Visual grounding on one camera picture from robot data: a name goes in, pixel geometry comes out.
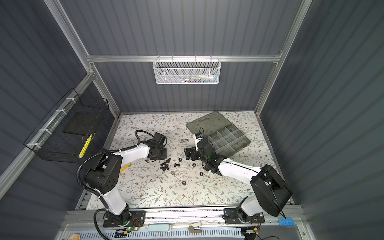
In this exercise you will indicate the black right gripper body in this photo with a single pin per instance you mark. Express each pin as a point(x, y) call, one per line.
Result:
point(203, 160)

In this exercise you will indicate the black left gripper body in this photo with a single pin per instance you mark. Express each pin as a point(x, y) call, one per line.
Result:
point(162, 154)

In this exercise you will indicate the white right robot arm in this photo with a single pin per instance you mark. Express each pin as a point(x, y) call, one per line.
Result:
point(271, 192)

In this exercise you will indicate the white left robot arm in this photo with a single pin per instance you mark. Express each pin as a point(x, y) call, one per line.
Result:
point(102, 177)

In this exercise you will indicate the black bolts cluster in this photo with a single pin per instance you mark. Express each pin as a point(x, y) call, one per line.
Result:
point(165, 165)

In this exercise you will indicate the clear green organizer box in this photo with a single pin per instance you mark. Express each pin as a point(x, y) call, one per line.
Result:
point(226, 138)

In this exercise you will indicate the yellow calculator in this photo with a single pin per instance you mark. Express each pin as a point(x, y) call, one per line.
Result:
point(125, 167)

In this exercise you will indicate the yellow marker in basket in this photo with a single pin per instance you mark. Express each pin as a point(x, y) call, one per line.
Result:
point(85, 147)

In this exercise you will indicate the blue lego-like block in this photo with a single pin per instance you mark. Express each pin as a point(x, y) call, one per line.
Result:
point(286, 222)

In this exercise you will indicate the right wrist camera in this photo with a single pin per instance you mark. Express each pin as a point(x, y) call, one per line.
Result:
point(198, 137)

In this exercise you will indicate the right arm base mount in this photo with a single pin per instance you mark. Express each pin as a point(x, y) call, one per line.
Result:
point(238, 216)

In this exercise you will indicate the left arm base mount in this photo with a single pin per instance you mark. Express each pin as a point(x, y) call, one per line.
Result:
point(126, 219)

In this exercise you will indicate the white wire mesh basket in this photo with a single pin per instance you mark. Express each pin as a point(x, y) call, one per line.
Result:
point(187, 72)

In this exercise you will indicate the black wire wall basket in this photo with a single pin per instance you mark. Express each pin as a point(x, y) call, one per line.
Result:
point(62, 137)

